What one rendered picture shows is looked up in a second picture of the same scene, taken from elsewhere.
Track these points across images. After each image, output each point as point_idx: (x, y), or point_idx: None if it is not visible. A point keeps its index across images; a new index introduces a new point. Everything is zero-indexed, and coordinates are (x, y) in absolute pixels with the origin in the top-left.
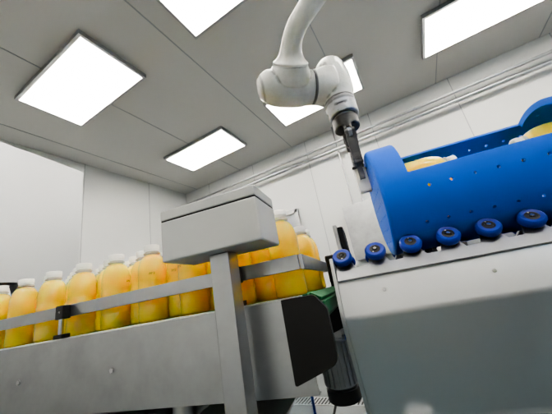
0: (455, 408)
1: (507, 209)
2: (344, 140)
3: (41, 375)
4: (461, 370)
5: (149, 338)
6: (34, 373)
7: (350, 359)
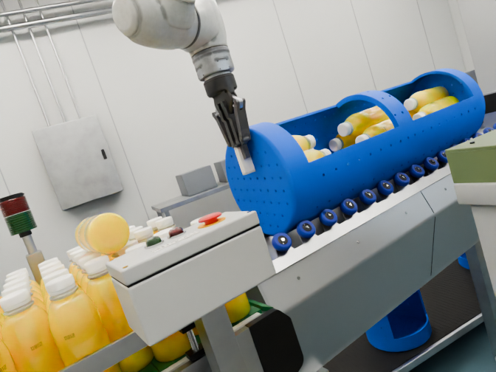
0: (333, 350)
1: (356, 190)
2: (223, 108)
3: None
4: (339, 322)
5: None
6: None
7: None
